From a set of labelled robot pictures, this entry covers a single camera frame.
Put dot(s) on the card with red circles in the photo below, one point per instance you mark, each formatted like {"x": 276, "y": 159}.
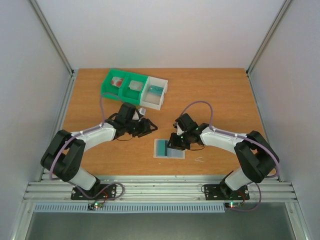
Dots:
{"x": 116, "y": 81}

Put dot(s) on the green bin far left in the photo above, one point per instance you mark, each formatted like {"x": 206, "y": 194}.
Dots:
{"x": 106, "y": 87}

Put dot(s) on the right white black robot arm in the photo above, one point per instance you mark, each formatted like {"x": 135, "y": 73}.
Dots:
{"x": 255, "y": 156}

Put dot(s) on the controller board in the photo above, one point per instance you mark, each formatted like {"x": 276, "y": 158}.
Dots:
{"x": 95, "y": 206}
{"x": 233, "y": 204}

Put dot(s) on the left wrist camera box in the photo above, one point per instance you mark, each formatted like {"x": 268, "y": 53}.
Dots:
{"x": 142, "y": 111}

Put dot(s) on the right aluminium frame post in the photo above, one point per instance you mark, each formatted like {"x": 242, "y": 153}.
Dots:
{"x": 269, "y": 34}

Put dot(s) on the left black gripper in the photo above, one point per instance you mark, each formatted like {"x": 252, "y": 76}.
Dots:
{"x": 146, "y": 129}

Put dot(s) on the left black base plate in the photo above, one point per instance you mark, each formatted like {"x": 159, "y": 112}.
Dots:
{"x": 98, "y": 191}

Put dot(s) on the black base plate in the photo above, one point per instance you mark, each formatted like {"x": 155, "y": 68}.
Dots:
{"x": 213, "y": 192}
{"x": 98, "y": 191}

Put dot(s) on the grey slotted cable duct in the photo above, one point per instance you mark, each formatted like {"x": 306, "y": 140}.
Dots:
{"x": 130, "y": 208}

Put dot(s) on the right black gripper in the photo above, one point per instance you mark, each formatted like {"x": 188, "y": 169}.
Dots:
{"x": 179, "y": 140}

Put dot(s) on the right controller board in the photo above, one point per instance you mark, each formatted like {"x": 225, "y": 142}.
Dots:
{"x": 233, "y": 204}

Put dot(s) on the grey card in bin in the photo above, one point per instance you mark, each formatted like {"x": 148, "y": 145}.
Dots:
{"x": 135, "y": 85}

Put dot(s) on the aluminium front rail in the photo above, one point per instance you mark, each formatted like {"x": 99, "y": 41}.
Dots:
{"x": 160, "y": 189}

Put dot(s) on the green bin middle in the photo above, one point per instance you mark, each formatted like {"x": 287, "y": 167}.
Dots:
{"x": 131, "y": 95}

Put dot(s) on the green bin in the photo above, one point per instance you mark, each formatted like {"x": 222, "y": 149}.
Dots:
{"x": 106, "y": 87}
{"x": 131, "y": 95}

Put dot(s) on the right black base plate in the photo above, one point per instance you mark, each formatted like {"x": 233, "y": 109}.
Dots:
{"x": 213, "y": 192}

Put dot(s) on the teal card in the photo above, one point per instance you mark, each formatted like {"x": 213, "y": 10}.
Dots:
{"x": 156, "y": 90}
{"x": 161, "y": 148}

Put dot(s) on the aluminium frame post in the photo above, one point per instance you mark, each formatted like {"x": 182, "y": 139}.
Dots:
{"x": 269, "y": 34}
{"x": 47, "y": 28}

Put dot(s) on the left aluminium frame post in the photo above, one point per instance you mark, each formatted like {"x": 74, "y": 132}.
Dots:
{"x": 47, "y": 28}

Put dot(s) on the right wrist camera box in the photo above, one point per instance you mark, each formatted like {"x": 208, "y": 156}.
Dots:
{"x": 179, "y": 131}

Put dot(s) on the teal card in bin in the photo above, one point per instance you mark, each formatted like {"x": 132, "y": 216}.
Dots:
{"x": 156, "y": 90}

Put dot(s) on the left controller board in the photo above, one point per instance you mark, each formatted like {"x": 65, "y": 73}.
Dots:
{"x": 95, "y": 206}

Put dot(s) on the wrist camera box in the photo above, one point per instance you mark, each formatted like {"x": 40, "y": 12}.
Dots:
{"x": 142, "y": 111}
{"x": 179, "y": 131}

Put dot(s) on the white bin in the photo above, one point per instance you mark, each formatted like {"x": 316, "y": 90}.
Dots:
{"x": 152, "y": 101}

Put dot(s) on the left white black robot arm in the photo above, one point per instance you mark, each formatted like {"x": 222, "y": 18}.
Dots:
{"x": 64, "y": 154}

